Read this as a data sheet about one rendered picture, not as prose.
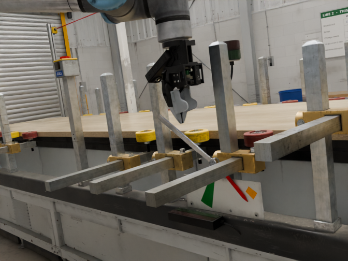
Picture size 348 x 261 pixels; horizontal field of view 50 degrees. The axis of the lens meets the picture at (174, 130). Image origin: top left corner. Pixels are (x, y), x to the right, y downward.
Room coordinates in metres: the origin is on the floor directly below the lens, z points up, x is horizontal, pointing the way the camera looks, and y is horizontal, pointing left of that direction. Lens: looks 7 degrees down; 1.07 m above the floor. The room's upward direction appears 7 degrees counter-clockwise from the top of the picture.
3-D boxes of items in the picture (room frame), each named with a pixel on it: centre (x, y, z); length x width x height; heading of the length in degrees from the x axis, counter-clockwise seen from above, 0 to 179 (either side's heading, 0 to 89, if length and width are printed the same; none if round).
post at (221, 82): (0.98, -0.14, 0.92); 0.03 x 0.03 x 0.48; 45
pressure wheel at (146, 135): (1.39, 0.10, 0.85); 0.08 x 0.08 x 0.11
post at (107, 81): (1.34, 0.21, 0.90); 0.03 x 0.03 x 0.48; 45
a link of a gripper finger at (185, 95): (0.99, -0.05, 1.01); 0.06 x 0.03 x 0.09; 45
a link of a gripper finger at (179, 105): (0.97, -0.02, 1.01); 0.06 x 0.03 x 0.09; 45
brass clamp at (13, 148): (2.03, 0.90, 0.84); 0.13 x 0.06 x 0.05; 45
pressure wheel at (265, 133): (1.01, -0.23, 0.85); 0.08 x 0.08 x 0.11
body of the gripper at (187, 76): (0.97, -0.04, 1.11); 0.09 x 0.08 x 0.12; 45
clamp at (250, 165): (0.97, -0.16, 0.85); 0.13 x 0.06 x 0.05; 45
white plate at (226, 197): (0.99, -0.10, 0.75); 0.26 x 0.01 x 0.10; 45
